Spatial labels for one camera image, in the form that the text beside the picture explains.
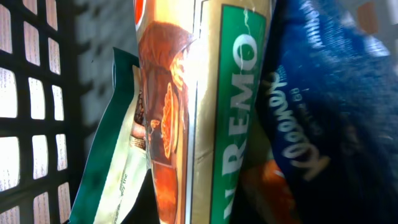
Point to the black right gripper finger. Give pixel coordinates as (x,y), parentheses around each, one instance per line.
(144,210)

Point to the green snack bag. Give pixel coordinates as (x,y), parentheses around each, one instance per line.
(116,165)

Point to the spaghetti pasta packet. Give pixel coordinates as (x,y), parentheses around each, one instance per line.
(201,63)

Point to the grey plastic basket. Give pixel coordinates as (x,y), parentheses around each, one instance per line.
(37,133)

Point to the blue toothpaste box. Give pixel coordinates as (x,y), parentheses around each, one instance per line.
(328,103)

